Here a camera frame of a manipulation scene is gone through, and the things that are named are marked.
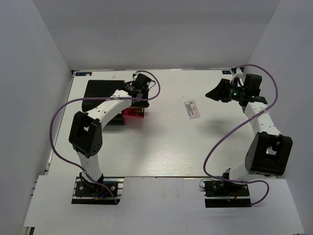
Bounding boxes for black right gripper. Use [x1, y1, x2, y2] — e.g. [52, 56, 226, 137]
[205, 78, 246, 103]

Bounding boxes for long brown eyeshadow palette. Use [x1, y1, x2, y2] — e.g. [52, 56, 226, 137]
[133, 107, 144, 114]

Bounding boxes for clear false eyelash box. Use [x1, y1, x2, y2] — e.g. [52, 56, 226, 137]
[184, 100, 201, 119]

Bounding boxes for pink black makeup drawer organizer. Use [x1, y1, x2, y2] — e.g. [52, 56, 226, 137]
[82, 80, 144, 125]

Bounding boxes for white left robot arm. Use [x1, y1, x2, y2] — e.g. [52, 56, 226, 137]
[69, 73, 152, 195]

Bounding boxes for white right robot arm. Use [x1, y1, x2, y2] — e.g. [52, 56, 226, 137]
[205, 72, 293, 195]

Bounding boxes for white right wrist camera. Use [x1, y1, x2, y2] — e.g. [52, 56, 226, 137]
[230, 67, 245, 84]

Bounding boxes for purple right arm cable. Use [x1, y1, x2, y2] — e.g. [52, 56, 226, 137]
[203, 64, 279, 206]

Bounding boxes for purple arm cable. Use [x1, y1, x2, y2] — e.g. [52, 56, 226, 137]
[203, 64, 279, 206]
[50, 70, 161, 205]

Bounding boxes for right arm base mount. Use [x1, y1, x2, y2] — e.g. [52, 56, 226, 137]
[199, 179, 251, 208]

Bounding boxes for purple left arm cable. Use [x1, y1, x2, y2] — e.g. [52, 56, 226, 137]
[50, 70, 161, 205]

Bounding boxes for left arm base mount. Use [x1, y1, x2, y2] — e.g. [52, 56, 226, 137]
[71, 177, 124, 205]

